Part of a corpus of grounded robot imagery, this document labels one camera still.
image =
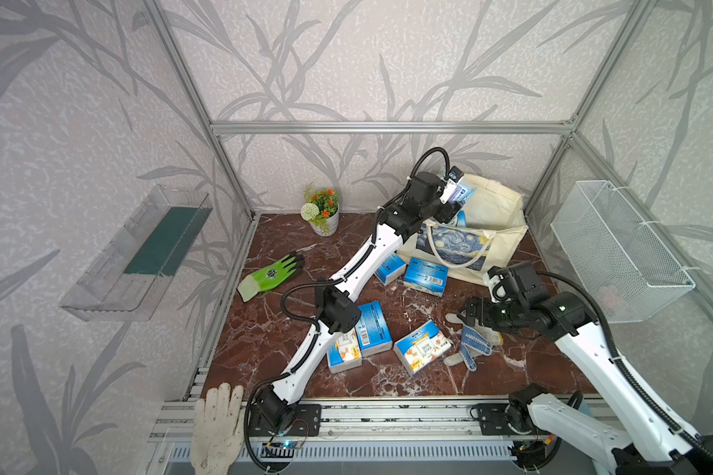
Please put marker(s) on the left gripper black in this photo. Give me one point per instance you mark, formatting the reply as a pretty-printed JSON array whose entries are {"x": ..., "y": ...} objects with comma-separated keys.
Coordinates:
[{"x": 448, "y": 213}]

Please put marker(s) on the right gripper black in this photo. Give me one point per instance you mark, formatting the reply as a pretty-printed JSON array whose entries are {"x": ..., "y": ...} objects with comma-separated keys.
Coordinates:
[{"x": 482, "y": 308}]

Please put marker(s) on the blue white tissue pack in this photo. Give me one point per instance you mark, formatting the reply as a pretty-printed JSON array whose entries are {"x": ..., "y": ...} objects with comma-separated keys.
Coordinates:
[{"x": 461, "y": 220}]

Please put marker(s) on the blue barcode tissue pack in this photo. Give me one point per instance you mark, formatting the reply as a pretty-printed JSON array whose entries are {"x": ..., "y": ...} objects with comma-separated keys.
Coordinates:
[{"x": 391, "y": 269}]

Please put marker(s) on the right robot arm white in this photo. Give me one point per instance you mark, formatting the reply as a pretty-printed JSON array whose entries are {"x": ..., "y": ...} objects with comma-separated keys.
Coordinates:
[{"x": 653, "y": 439}]

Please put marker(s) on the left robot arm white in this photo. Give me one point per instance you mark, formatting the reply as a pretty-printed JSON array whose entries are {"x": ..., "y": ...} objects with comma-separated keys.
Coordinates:
[{"x": 336, "y": 312}]

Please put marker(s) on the cream starry night canvas bag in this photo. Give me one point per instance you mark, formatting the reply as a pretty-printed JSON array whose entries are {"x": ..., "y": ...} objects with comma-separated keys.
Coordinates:
[{"x": 495, "y": 227}]

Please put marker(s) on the blue tissue pack near bag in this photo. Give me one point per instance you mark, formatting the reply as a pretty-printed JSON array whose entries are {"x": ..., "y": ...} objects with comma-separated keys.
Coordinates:
[{"x": 427, "y": 277}]

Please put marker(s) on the light blue wipes pack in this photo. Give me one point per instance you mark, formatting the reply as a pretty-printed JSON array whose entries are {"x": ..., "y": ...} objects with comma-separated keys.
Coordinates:
[{"x": 462, "y": 194}]

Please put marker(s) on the beige blue striped glove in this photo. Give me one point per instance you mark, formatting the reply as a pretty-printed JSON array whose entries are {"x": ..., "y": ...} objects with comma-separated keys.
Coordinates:
[{"x": 476, "y": 340}]

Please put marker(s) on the artificial green flower plant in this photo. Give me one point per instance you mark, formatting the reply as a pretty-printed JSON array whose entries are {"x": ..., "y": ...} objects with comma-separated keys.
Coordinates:
[{"x": 319, "y": 201}]

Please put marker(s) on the white ribbed flower pot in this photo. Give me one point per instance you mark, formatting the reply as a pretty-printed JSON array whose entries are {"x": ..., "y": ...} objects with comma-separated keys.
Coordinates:
[{"x": 326, "y": 226}]

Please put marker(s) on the orange floral tissue pack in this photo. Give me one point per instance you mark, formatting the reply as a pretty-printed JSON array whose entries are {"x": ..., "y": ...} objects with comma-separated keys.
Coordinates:
[{"x": 421, "y": 347}]

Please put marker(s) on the blue tissue pack centre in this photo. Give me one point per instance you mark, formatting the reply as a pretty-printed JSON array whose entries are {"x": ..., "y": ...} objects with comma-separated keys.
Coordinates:
[{"x": 372, "y": 331}]

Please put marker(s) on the blue tissue pack front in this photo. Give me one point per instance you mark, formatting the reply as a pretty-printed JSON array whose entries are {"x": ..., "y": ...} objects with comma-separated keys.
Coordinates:
[{"x": 345, "y": 353}]

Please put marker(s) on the green black work glove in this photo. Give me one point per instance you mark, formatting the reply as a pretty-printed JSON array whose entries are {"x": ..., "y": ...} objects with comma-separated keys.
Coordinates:
[{"x": 268, "y": 278}]

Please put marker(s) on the white knit glove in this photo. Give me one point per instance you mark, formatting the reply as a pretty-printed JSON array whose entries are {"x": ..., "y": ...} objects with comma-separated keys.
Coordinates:
[{"x": 218, "y": 434}]

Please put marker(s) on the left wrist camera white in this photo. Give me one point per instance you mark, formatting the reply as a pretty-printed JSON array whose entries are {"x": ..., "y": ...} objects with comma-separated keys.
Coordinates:
[{"x": 454, "y": 177}]

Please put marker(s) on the white wire mesh basket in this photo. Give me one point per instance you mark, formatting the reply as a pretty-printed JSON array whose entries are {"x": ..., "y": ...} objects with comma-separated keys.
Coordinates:
[{"x": 618, "y": 257}]

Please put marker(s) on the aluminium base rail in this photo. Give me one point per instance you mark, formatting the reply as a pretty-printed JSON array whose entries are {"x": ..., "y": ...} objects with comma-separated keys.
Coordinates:
[{"x": 369, "y": 429}]

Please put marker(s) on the clear plastic wall shelf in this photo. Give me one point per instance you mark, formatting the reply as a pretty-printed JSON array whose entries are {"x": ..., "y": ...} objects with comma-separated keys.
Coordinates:
[{"x": 129, "y": 278}]

